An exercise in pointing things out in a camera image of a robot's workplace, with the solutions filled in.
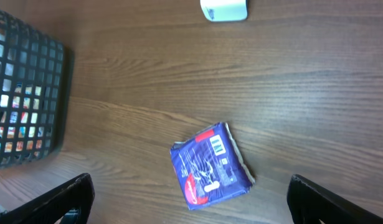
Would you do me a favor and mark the dark grey plastic basket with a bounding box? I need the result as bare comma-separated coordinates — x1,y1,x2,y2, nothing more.
0,10,74,170

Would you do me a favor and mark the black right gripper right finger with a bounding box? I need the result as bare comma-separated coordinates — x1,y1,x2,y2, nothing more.
286,174,383,224

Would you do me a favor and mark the purple sanitary pad pack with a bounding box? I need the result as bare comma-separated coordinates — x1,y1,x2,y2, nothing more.
170,122,255,210

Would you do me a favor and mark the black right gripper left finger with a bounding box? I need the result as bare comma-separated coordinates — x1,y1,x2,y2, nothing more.
0,173,95,224

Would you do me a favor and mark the white barcode scanner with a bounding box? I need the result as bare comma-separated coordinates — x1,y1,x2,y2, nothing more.
200,0,248,22

